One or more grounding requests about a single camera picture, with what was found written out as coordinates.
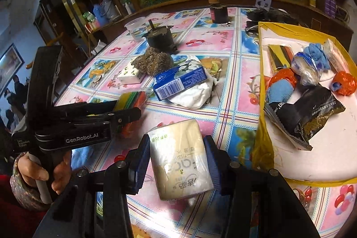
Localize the beige tissue pack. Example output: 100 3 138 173
147 119 215 201

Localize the black round device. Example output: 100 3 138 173
143 19 179 54

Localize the wall poster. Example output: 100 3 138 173
0 43 25 132

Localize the printed tablecloth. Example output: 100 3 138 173
53 6 357 238

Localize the green packet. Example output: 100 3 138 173
83 12 97 25

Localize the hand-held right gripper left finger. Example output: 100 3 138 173
33 134 152 238

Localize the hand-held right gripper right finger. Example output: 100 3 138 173
203 135 321 238

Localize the blue and white plastic packet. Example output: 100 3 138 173
290 51 320 86

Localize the clear plastic packet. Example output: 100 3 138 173
324 39 349 72

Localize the blue and white carton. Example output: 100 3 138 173
153 55 214 101

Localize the yellow box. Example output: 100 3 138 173
252 21 357 188

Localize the white plastic bag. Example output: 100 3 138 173
169 78 215 110

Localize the white sack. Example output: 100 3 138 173
89 39 108 56

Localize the orange mesh ball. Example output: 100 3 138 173
330 71 355 96

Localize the white tissue pack yellow print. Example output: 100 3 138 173
117 61 145 85

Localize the blue jug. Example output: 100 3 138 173
92 4 108 25

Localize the person's red clothing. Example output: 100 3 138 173
0 174 53 238

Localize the black snack packet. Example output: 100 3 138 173
264 85 346 151

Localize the brown knit cloth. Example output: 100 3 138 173
131 47 173 77

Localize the black cylinder with wooden knob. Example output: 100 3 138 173
208 0 230 24

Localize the clear plastic container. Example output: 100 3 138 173
124 18 149 40

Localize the person's left hand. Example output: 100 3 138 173
17 151 72 195

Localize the grey kettle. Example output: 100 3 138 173
102 0 120 19

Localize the multicoloured sponge pack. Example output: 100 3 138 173
113 90 154 139

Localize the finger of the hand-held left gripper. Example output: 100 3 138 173
64 107 142 131
54 100 120 116

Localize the yellow and black striped packet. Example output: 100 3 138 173
267 44 293 74

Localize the light blue cloth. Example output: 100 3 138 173
303 43 332 71

